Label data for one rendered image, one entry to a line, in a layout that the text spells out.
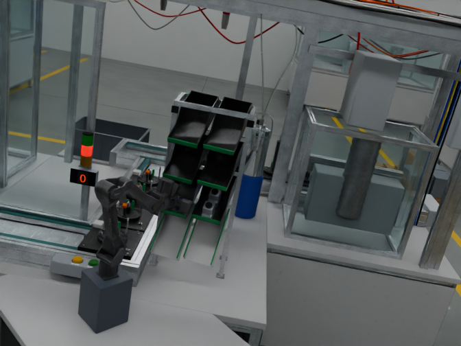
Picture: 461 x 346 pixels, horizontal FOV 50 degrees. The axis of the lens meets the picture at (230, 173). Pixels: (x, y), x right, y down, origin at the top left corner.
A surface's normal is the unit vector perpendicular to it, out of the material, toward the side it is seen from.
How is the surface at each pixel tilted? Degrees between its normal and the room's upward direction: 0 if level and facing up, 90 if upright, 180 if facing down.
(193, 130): 25
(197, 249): 45
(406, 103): 90
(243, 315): 0
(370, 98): 90
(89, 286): 90
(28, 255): 90
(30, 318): 0
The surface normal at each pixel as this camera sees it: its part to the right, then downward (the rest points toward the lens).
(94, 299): -0.71, 0.12
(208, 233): -0.04, -0.44
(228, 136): 0.06, -0.71
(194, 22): -0.02, 0.35
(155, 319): 0.18, -0.92
